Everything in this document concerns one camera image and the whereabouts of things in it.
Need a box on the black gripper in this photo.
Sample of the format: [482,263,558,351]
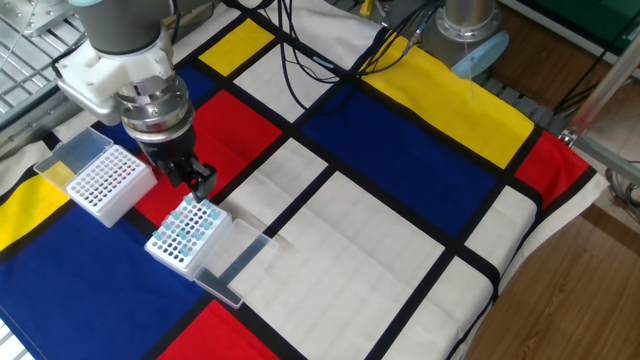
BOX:
[135,123,219,205]

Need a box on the white pipette tip box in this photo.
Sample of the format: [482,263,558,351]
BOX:
[33,126,159,229]
[144,192,280,310]

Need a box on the colour block tablecloth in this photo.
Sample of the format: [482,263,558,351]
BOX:
[0,0,610,360]

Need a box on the silver metal mounting plate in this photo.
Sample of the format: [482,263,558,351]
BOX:
[0,0,71,39]

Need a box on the white thin cable tie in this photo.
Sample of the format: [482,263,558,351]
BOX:
[463,39,477,101]

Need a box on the aluminium profile frame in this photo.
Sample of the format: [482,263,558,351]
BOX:
[558,33,640,187]

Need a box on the grey cable bundle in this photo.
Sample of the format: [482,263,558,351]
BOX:
[603,164,640,224]

